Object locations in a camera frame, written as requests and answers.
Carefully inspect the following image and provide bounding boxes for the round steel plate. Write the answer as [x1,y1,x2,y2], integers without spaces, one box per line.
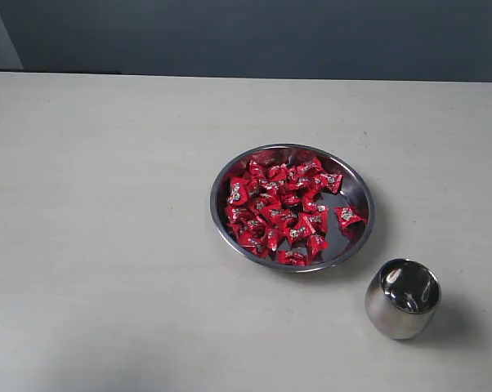
[209,144,374,273]

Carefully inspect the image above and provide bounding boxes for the shiny steel cup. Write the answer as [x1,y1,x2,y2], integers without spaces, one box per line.
[365,258,441,340]

